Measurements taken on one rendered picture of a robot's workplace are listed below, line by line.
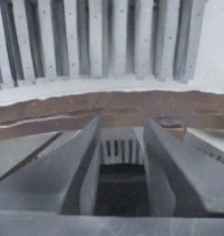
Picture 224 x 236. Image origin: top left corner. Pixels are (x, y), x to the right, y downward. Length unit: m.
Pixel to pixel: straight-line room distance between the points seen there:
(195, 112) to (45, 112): 0.18
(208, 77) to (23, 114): 0.23
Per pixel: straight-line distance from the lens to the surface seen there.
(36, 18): 0.27
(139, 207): 1.67
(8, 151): 0.36
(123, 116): 0.26
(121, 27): 0.22
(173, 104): 0.27
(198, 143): 0.73
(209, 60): 0.29
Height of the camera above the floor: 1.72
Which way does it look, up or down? 82 degrees down
